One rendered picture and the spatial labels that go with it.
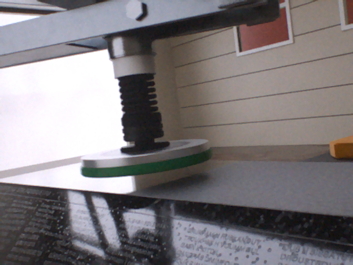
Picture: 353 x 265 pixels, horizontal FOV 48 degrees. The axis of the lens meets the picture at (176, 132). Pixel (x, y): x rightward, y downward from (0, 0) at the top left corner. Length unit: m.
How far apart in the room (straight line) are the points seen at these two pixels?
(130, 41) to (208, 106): 8.47
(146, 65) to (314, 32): 6.90
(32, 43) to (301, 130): 7.13
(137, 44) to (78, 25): 0.10
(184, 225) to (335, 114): 6.88
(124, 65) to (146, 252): 0.29
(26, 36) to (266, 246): 0.51
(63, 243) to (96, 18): 0.35
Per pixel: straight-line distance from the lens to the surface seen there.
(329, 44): 7.33
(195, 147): 0.59
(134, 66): 0.63
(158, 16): 0.58
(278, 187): 0.52
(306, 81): 7.53
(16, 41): 0.74
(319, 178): 0.55
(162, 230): 0.50
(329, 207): 0.42
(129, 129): 0.63
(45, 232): 0.71
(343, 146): 1.10
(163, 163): 0.56
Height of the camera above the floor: 0.92
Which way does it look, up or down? 3 degrees down
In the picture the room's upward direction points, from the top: 7 degrees counter-clockwise
